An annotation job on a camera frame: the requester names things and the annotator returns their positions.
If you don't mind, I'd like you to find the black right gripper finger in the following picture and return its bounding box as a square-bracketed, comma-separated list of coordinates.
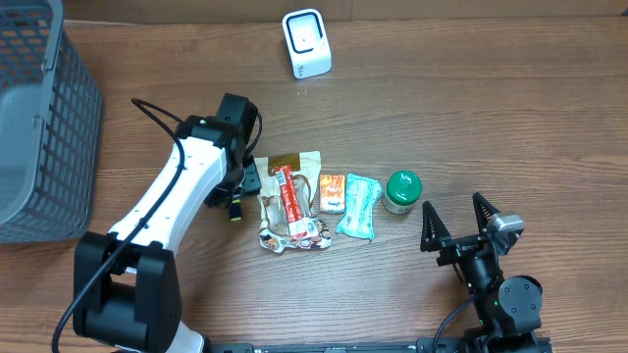
[472, 192, 500, 232]
[420, 201, 451, 252]

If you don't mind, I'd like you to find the yellow glue stick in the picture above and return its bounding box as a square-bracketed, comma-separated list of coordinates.
[228, 195, 242, 222]

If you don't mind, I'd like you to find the brown white snack pouch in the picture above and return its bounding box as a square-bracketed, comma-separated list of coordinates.
[254, 151, 332, 254]

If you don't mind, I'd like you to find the green lid jar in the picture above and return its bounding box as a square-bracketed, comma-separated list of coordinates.
[383, 171, 423, 215]

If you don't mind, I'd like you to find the red snack stick packet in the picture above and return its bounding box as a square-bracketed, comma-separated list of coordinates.
[275, 165, 316, 240]

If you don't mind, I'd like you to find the teal wet wipes packet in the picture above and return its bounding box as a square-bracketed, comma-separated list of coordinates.
[336, 174, 383, 240]

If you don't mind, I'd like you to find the orange tissue packet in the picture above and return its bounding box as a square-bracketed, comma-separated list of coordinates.
[319, 175, 345, 214]

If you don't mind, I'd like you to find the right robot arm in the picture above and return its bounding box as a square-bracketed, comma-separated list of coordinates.
[417, 192, 552, 353]

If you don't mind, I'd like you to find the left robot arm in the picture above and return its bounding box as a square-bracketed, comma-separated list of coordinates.
[51, 93, 262, 352]

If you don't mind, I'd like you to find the white barcode scanner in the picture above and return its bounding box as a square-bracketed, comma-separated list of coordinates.
[282, 8, 332, 79]

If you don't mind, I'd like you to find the grey plastic mesh basket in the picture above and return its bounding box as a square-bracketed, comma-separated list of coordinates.
[1, 0, 104, 243]

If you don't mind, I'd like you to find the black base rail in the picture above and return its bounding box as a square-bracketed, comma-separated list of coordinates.
[204, 337, 554, 353]

